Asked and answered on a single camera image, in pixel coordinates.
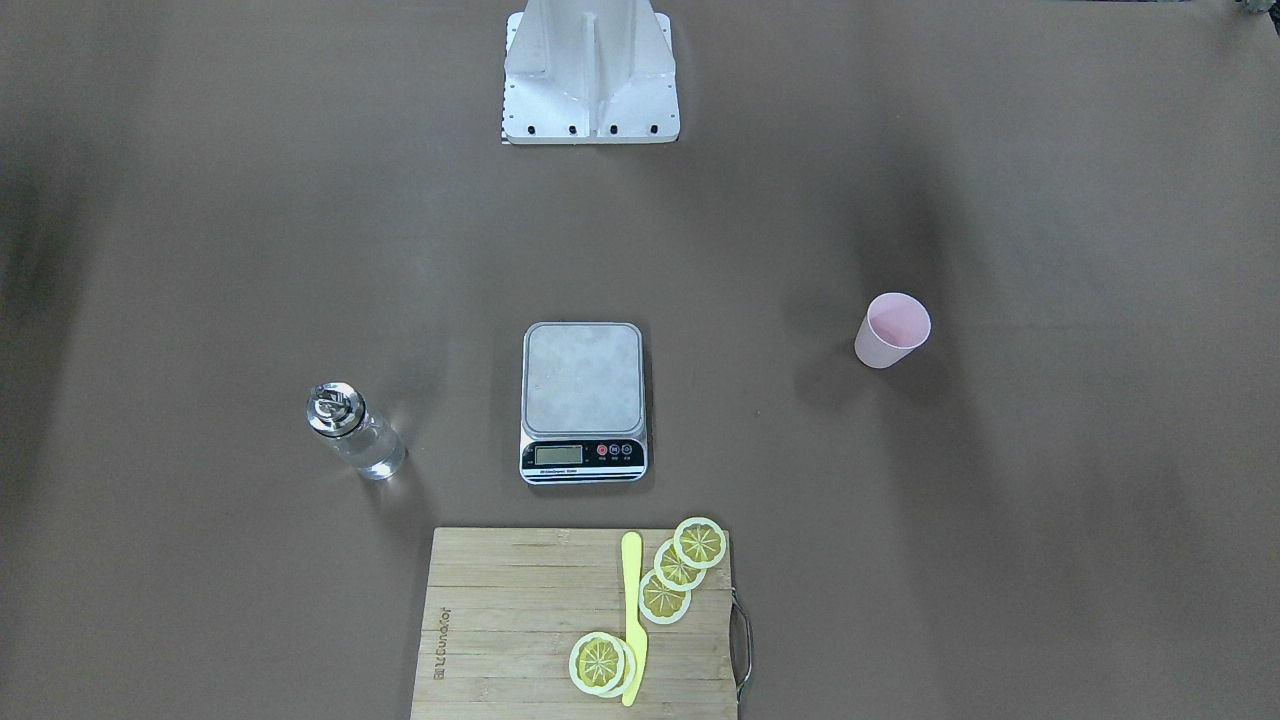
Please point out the pink plastic cup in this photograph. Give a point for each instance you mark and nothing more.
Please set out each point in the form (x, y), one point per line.
(894, 326)

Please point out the glass sauce bottle metal cap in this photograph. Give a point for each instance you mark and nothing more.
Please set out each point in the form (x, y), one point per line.
(345, 422)

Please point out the digital kitchen scale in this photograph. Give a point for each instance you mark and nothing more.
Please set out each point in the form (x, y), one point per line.
(583, 404)

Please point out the yellow plastic knife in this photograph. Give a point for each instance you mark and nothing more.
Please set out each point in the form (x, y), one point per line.
(632, 548)

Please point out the lemon slice top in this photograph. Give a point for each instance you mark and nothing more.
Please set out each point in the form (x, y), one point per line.
(700, 543)

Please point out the bamboo cutting board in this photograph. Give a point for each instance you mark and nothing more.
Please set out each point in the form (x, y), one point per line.
(504, 606)

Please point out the lemon slice behind front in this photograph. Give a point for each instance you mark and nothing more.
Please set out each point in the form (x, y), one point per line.
(628, 673)

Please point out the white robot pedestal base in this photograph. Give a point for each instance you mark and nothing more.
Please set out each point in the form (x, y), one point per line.
(589, 73)

